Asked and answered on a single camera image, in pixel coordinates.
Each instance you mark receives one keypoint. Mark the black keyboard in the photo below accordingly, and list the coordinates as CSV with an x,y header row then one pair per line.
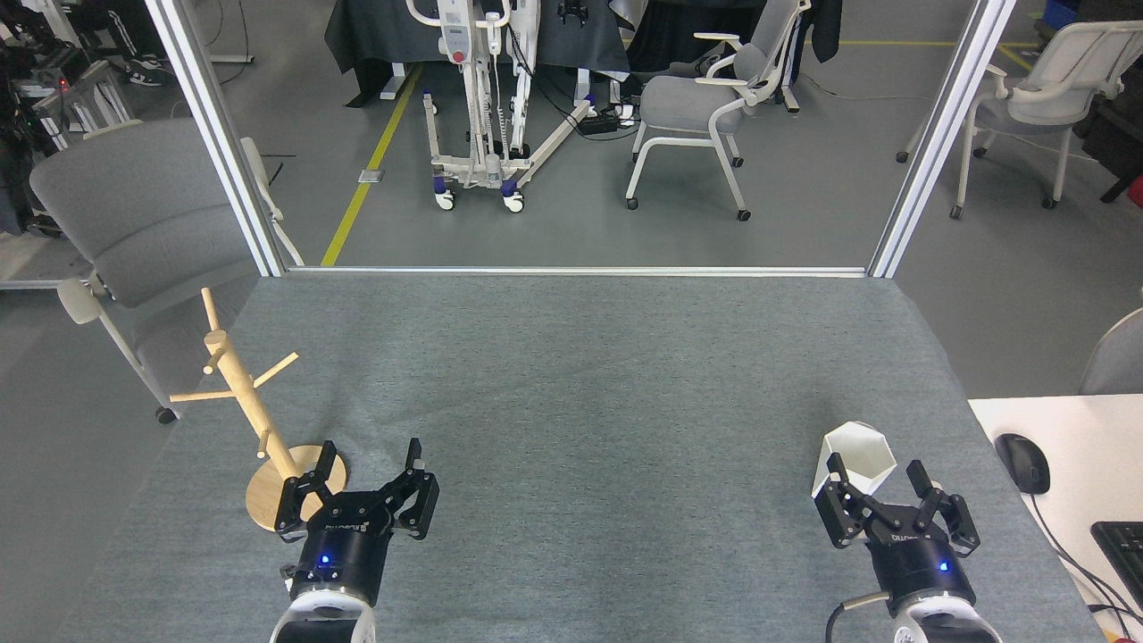
x,y
1125,554

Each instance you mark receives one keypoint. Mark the large grey fabric chair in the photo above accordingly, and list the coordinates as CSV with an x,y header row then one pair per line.
x,y
134,205

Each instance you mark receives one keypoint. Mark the white wheeled stand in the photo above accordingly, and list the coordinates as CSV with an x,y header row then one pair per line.
x,y
491,161

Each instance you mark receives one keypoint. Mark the grey rounded chair back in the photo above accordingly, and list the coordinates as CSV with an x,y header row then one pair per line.
x,y
1116,366

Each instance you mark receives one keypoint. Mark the black draped table cloth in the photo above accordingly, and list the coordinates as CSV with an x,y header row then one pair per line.
x,y
375,36

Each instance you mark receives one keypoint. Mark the wooden cup rack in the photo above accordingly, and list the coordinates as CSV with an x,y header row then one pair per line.
x,y
263,496

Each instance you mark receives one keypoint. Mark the grey white office chair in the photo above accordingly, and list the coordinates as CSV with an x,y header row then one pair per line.
x,y
688,103

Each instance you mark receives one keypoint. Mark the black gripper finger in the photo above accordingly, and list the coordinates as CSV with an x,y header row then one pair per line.
x,y
420,505
960,522
839,513
295,505

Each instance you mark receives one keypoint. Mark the grey felt table mat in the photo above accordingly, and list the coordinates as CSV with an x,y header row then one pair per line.
x,y
580,402

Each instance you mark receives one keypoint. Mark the white frame office chair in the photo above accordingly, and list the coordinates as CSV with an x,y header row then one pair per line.
x,y
1027,107

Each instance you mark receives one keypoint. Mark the black power strip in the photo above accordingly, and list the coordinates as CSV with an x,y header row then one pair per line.
x,y
598,123

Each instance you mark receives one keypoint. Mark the silver floor plate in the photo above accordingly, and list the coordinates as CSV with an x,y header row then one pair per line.
x,y
371,176

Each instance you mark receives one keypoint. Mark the silver aluminium rail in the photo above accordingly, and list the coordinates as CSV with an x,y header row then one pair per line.
x,y
580,271

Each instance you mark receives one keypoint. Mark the silver aluminium post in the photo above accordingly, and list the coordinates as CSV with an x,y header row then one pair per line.
x,y
214,125
938,134

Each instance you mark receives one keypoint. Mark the white desk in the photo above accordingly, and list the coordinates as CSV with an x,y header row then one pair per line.
x,y
1080,446

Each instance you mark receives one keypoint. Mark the black equipment rack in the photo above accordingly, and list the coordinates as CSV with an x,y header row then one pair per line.
x,y
54,89

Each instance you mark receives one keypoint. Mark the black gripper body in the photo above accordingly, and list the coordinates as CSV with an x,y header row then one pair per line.
x,y
915,563
344,545

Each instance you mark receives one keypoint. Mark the black computer mouse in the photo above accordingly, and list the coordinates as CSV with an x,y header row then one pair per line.
x,y
1022,463

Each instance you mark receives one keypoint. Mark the white hexagonal cup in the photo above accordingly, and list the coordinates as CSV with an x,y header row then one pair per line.
x,y
857,455

